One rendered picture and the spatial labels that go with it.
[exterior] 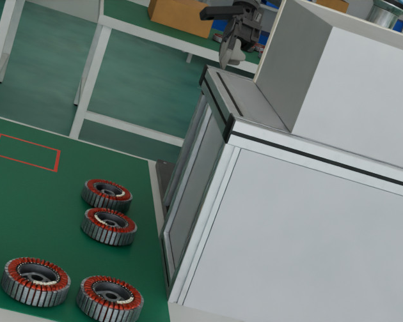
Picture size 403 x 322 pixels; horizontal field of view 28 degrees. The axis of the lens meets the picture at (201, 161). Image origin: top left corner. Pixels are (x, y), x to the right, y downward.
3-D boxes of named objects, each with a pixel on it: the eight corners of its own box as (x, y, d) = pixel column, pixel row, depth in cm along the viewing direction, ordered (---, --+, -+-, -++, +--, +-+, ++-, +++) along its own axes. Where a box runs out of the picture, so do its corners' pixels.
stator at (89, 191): (72, 199, 178) (77, 183, 177) (93, 187, 189) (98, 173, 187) (116, 218, 176) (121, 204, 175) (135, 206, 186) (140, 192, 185)
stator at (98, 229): (111, 220, 174) (116, 205, 173) (142, 245, 167) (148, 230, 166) (70, 222, 166) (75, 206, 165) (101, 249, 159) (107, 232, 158)
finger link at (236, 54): (243, 72, 212) (251, 42, 215) (223, 64, 210) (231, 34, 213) (238, 76, 214) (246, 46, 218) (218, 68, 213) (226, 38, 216)
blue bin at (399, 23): (367, 36, 861) (377, 11, 853) (396, 46, 868) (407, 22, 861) (379, 43, 822) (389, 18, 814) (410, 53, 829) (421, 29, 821)
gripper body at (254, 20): (258, 44, 215) (268, 6, 219) (229, 31, 212) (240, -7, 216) (245, 54, 221) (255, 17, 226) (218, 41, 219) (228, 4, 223)
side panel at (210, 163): (158, 237, 174) (206, 101, 165) (171, 241, 175) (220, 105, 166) (167, 301, 148) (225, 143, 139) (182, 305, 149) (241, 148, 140)
